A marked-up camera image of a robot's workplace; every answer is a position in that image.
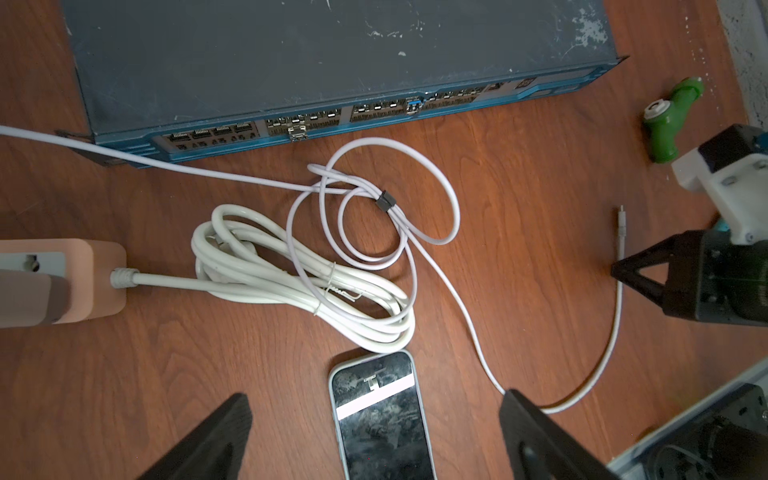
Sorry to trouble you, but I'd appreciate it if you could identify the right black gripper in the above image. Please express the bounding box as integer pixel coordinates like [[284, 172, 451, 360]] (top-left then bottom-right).
[[611, 230, 767, 327]]

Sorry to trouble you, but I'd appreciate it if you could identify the pink charger plug adapter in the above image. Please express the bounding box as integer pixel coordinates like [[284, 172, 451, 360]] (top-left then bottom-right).
[[1, 270, 70, 329]]

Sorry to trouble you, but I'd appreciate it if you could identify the thick white power cord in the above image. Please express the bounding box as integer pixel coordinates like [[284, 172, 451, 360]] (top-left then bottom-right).
[[109, 203, 418, 355]]

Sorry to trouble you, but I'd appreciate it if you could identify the pink power strip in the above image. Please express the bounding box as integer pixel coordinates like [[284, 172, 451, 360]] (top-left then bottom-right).
[[1, 238, 127, 325]]

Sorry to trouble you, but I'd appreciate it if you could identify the black smartphone grey case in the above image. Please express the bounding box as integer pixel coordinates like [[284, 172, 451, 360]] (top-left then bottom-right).
[[328, 350, 437, 479]]

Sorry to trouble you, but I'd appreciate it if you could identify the thin white charging cable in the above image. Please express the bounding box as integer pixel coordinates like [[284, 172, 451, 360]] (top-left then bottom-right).
[[0, 124, 629, 416]]

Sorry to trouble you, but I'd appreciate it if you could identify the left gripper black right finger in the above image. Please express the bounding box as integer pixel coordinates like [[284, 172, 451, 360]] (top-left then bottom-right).
[[499, 389, 616, 480]]

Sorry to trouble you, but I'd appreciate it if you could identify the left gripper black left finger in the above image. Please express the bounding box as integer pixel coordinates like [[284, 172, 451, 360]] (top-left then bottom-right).
[[139, 393, 253, 479]]

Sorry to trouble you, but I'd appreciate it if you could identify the green pipe tee fitting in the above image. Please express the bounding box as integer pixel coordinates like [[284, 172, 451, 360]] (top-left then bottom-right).
[[642, 77, 705, 164]]

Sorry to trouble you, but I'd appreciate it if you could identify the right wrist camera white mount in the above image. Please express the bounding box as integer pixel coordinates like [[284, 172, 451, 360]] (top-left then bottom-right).
[[672, 124, 767, 245]]

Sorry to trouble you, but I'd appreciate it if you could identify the blue grey network switch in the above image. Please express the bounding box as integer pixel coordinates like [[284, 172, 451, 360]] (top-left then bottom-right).
[[61, 1, 621, 163]]

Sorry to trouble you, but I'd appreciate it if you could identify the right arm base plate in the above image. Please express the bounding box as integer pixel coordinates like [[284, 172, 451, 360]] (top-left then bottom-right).
[[607, 359, 767, 479]]

